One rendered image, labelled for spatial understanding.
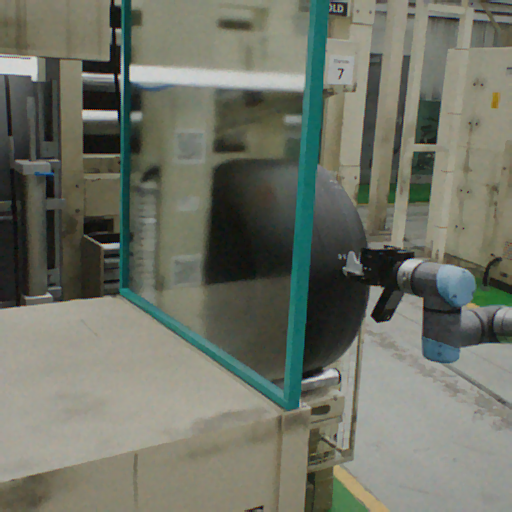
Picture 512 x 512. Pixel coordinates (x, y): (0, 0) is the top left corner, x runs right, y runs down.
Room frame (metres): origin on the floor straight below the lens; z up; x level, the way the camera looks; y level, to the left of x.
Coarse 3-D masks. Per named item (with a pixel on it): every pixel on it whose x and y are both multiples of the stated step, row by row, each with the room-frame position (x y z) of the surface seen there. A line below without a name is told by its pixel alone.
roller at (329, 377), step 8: (336, 368) 1.89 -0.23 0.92; (304, 376) 1.82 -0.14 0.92; (312, 376) 1.83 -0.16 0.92; (320, 376) 1.84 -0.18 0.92; (328, 376) 1.85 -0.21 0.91; (336, 376) 1.86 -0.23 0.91; (304, 384) 1.81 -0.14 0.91; (312, 384) 1.82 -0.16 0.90; (320, 384) 1.83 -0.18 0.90; (328, 384) 1.85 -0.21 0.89; (336, 384) 1.87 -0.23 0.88
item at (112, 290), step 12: (84, 240) 2.10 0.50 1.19; (96, 240) 2.13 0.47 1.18; (108, 240) 2.15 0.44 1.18; (84, 252) 2.10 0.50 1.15; (96, 252) 2.02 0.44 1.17; (108, 252) 2.02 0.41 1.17; (84, 264) 2.10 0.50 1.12; (96, 264) 2.02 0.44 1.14; (108, 264) 2.01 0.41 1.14; (84, 276) 2.10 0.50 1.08; (96, 276) 2.02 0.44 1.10; (108, 276) 2.02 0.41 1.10; (84, 288) 2.10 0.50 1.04; (96, 288) 2.02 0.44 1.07; (108, 288) 2.01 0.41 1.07
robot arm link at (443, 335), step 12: (432, 312) 1.42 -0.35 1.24; (444, 312) 1.41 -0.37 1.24; (456, 312) 1.41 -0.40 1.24; (468, 312) 1.47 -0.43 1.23; (432, 324) 1.41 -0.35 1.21; (444, 324) 1.41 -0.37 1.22; (456, 324) 1.41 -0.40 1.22; (468, 324) 1.43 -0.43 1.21; (480, 324) 1.45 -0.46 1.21; (432, 336) 1.41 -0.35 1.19; (444, 336) 1.40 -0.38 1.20; (456, 336) 1.41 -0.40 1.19; (468, 336) 1.43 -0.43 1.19; (480, 336) 1.44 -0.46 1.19; (432, 348) 1.41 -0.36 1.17; (444, 348) 1.40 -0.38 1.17; (456, 348) 1.41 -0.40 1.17; (432, 360) 1.41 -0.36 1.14; (444, 360) 1.40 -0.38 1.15; (456, 360) 1.41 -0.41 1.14
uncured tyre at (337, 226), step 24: (336, 192) 1.81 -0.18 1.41; (336, 216) 1.75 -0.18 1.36; (312, 240) 1.68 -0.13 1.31; (336, 240) 1.72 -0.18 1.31; (360, 240) 1.76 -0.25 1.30; (312, 264) 1.66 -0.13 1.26; (336, 264) 1.69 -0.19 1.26; (312, 288) 1.65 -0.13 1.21; (336, 288) 1.69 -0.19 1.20; (360, 288) 1.72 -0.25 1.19; (312, 312) 1.65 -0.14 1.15; (336, 312) 1.69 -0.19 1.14; (360, 312) 1.74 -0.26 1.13; (312, 336) 1.67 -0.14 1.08; (336, 336) 1.72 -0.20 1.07; (312, 360) 1.73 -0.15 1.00; (336, 360) 1.80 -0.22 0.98
